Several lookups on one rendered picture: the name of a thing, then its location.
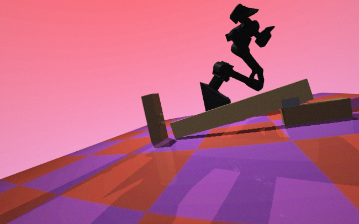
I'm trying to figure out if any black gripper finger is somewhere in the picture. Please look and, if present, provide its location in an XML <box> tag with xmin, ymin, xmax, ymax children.
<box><xmin>236</xmin><ymin>6</ymin><xmax>259</xmax><ymax>23</ymax></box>
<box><xmin>258</xmin><ymin>26</ymin><xmax>275</xmax><ymax>44</ymax></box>

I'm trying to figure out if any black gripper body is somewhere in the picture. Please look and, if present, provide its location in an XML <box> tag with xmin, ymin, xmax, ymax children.
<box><xmin>230</xmin><ymin>3</ymin><xmax>272</xmax><ymax>47</ymax></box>

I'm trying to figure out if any long brown wooden rail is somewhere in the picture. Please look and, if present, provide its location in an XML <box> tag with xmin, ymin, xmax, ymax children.
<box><xmin>170</xmin><ymin>79</ymin><xmax>314</xmax><ymax>139</ymax></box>

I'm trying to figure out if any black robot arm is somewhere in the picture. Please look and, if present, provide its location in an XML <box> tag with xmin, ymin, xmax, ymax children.
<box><xmin>206</xmin><ymin>25</ymin><xmax>264</xmax><ymax>92</ymax></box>

